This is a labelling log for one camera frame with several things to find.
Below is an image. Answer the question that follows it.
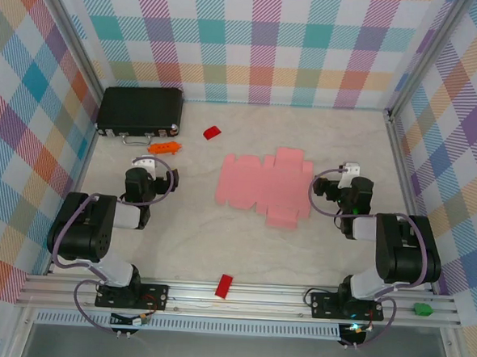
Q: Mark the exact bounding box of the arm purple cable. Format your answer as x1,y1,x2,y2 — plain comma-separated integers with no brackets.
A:
46,149,182,339
298,166,434,355

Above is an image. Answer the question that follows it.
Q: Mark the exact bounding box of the wide aluminium rail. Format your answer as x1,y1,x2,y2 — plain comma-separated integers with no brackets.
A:
15,267,464,334

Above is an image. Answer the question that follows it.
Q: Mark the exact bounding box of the pink paper box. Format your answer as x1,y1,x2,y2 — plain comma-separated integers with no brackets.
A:
212,142,316,233

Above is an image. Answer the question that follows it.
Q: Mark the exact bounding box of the red wedge block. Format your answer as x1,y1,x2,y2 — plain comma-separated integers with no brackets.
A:
202,124,223,141

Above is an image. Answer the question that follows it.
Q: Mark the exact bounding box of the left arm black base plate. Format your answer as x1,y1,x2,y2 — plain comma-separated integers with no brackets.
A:
94,279,171,313

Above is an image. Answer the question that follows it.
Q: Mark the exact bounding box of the yellow white wire connector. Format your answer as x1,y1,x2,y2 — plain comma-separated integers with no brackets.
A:
109,310,153,330

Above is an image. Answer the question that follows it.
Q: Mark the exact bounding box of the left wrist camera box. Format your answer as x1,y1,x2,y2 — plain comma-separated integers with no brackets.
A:
131,153,158,179

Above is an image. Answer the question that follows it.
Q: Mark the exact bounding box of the orange plastic toy part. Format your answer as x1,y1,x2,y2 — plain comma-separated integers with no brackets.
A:
147,139,184,158

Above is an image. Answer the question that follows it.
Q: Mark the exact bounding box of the green plastic block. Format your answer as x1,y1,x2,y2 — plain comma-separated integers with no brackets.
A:
412,301,434,318

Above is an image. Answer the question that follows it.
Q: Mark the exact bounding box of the grey metal plate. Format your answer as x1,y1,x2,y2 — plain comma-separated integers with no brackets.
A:
20,321,456,357

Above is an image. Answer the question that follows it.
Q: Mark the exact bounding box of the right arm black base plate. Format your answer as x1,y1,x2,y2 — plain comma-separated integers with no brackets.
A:
308,290,387,323

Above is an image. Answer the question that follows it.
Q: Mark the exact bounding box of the narrow aluminium side rail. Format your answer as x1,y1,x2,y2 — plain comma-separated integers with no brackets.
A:
375,109,446,296
44,90,107,279

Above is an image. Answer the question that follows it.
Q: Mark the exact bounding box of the red rectangular block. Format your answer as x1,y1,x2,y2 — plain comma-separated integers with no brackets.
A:
213,272,234,300

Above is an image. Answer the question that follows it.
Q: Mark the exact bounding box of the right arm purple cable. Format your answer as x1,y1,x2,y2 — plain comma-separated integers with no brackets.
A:
298,166,434,355

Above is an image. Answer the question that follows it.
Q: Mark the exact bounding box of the white slotted cable duct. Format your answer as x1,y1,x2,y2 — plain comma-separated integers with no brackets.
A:
34,305,343,342

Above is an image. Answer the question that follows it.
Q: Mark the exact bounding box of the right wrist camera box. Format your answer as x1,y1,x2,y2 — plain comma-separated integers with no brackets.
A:
340,162,362,191

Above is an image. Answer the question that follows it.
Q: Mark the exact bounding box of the aluminium frame post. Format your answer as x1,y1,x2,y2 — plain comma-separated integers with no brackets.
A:
28,0,115,99
386,0,477,124

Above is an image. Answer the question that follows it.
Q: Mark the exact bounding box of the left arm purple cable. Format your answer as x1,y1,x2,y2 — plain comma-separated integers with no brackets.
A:
46,149,182,339

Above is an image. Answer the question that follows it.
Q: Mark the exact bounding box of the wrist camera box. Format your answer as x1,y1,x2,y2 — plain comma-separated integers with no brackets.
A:
340,162,362,191
131,153,158,179

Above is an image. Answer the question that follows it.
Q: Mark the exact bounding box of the black briefcase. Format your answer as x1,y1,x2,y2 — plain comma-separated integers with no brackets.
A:
93,82,186,150

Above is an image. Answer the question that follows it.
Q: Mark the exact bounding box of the wire connector with green light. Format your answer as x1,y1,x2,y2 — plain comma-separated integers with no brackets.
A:
340,321,374,337

